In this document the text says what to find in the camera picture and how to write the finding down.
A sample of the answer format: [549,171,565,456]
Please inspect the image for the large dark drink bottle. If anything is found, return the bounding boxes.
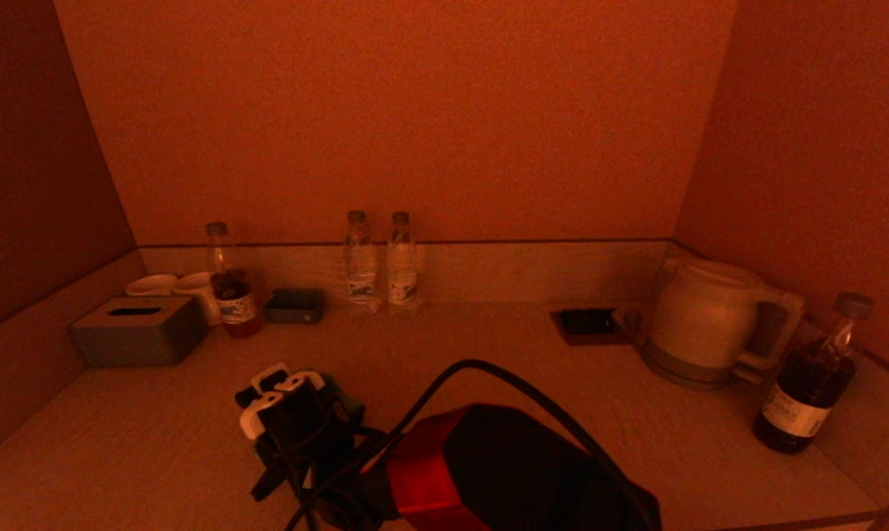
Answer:
[753,293,873,454]

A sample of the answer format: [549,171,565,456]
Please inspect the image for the thin black camera cable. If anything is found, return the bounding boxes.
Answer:
[251,413,386,531]

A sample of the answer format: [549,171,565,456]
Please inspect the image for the small blue open tray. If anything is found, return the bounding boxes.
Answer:
[266,287,326,324]

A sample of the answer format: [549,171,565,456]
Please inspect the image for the black recessed socket panel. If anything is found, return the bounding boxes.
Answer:
[549,308,629,347]

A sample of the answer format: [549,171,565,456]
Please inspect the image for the white electric kettle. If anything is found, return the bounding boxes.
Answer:
[645,258,806,369]

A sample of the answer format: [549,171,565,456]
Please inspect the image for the grey-blue tissue box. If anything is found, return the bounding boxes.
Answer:
[72,296,210,368]

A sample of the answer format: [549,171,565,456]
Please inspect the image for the teal fluffy cloth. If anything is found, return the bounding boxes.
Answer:
[319,372,367,430]

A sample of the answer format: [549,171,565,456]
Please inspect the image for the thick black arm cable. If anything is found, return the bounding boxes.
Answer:
[370,358,663,531]

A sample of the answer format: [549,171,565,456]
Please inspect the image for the round kettle base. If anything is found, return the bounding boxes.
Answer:
[634,338,751,392]

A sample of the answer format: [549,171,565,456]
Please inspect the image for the small amber tea bottle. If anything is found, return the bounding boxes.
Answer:
[206,221,265,339]

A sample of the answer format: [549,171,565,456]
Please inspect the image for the white mug with handle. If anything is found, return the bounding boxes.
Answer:
[176,272,224,326]

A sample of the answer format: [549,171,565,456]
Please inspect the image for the clear water bottle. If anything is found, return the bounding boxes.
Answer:
[386,212,420,316]
[345,210,380,315]

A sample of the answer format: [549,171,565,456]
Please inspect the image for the white low cup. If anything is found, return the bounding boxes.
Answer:
[125,274,181,298]

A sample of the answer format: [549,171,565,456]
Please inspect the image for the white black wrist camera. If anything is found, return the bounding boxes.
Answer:
[236,361,327,442]

